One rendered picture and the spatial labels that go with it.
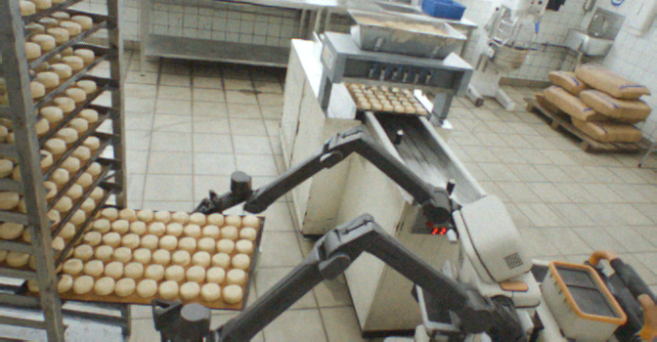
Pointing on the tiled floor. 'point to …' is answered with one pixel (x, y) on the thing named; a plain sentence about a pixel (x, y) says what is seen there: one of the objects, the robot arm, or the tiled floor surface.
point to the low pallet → (583, 133)
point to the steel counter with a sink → (371, 0)
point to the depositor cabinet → (290, 135)
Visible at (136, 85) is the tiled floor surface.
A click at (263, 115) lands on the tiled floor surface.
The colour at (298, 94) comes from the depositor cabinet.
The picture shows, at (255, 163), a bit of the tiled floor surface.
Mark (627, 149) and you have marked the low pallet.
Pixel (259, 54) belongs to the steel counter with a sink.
